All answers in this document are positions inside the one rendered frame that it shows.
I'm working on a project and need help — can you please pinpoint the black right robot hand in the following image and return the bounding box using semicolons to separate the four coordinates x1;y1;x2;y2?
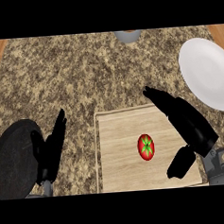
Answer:
142;80;222;181

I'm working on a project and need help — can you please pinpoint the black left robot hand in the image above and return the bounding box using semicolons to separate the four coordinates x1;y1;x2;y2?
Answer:
28;108;73;185

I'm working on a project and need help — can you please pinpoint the red tomato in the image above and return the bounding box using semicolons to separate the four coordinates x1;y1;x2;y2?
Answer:
136;132;156;163

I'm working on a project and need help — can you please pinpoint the white plate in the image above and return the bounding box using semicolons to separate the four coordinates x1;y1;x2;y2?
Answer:
176;35;224;114

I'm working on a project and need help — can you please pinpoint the pale wooden tray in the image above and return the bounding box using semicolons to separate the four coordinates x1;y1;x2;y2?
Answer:
91;99;210;195

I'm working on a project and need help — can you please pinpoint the round dark grey pan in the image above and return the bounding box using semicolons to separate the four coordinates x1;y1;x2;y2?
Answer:
0;117;48;201

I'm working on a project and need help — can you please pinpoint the grey bowl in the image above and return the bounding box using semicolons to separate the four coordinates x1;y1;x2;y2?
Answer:
113;28;143;44

